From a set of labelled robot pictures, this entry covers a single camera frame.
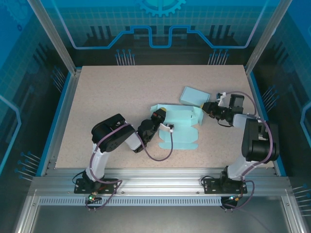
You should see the blue table border strip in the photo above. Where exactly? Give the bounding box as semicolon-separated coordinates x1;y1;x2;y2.
249;72;287;176
35;72;73;177

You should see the grey metal bottom panel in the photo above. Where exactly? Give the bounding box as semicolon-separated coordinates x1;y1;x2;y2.
30;205;292;233

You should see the aluminium frame post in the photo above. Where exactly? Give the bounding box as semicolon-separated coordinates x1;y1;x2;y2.
27;0;82;75
244;0;289;75

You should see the aluminium side rail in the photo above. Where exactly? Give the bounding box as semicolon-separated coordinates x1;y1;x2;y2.
46;70;82;177

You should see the light blue paper box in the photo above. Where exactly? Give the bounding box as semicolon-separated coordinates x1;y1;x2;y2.
179;86;211;105
149;103;205;150

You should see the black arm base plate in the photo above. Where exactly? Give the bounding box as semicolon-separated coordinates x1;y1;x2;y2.
74;178;119;195
202;178;248;195

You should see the aluminium frame beam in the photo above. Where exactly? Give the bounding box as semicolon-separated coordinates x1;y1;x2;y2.
29;167;292;198

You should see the slotted grey cable duct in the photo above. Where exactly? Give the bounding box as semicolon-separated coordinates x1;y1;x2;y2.
38;197;224;207

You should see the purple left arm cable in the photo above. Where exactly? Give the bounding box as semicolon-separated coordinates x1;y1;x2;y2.
85;122;173;212

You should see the small LED connector board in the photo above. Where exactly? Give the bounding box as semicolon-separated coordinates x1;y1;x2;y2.
227;194;244;203
87;193;102;204

